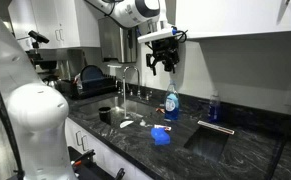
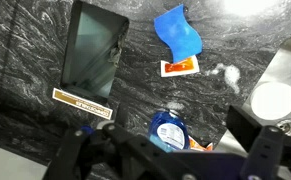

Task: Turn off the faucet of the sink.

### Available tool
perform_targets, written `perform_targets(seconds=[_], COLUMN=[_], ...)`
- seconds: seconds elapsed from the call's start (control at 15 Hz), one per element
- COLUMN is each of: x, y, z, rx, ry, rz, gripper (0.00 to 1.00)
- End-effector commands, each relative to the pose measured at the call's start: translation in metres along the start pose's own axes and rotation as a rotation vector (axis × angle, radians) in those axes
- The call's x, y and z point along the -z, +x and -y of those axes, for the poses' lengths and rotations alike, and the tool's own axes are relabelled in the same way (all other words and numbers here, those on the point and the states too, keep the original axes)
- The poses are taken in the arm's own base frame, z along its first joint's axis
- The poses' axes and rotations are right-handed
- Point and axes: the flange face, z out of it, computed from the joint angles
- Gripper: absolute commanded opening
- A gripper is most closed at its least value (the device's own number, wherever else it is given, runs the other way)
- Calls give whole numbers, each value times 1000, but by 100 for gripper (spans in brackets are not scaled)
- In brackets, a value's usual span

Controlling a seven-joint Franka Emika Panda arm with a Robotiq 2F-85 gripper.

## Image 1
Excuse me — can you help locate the blue sponge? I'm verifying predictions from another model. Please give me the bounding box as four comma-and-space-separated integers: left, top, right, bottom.
151, 128, 170, 145

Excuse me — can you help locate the dark blue plate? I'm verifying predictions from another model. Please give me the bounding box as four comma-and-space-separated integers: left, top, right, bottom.
80, 65, 104, 81

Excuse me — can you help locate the steel paper towel dispenser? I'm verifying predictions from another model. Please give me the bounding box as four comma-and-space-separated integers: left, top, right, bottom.
98, 17, 137, 64

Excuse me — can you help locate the stainless steel sink basin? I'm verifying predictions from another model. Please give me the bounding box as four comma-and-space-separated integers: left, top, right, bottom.
80, 97, 155, 125

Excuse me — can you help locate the black cup in sink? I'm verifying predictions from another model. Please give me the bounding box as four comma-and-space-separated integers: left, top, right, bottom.
99, 107, 111, 124

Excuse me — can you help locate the blue dish soap bottle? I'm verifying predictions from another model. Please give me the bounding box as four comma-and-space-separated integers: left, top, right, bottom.
164, 80, 179, 121

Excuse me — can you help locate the chrome gooseneck faucet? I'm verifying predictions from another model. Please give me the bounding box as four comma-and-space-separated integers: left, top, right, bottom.
122, 66, 141, 98

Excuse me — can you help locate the black camera on stand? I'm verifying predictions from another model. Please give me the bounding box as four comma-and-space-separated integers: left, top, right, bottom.
27, 30, 49, 60

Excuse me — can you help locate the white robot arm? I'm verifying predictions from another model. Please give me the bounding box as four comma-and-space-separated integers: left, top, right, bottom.
0, 0, 176, 180

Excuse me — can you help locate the chrome faucet handle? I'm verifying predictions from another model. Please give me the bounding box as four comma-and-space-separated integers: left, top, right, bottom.
145, 91, 153, 101

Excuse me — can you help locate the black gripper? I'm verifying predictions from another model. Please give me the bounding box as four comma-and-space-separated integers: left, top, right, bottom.
146, 38, 179, 76

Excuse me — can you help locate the white upper cabinet right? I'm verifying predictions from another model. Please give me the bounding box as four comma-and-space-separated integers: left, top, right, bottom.
175, 0, 291, 39

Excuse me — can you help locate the white lower cabinet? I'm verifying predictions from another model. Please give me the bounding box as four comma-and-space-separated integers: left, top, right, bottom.
65, 118, 152, 180

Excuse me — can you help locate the dark blue soap bottle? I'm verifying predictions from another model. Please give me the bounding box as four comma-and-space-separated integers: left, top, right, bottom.
208, 90, 220, 122

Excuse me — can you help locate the white plate in sink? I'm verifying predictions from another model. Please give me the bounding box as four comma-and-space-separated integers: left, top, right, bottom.
120, 120, 134, 128

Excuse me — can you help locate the white cabinet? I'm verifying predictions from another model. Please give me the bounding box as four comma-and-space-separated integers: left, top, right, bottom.
65, 118, 152, 180
175, 0, 291, 39

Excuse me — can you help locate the white striped label strip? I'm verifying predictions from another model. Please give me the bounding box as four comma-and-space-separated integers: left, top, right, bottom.
197, 121, 235, 135

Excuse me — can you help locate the black dish rack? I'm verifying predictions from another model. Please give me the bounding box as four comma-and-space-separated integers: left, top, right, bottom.
70, 75, 117, 99

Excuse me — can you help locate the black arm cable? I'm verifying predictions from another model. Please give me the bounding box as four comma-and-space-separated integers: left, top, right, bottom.
0, 67, 26, 180

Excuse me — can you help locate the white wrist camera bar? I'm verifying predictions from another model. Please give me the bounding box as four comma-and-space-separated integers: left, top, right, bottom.
137, 28, 177, 43

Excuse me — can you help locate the orange white packet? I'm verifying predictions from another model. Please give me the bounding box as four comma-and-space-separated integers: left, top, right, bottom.
154, 124, 172, 131

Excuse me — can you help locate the white upper cabinets left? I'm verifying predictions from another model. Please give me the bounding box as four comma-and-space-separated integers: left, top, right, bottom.
8, 0, 101, 51

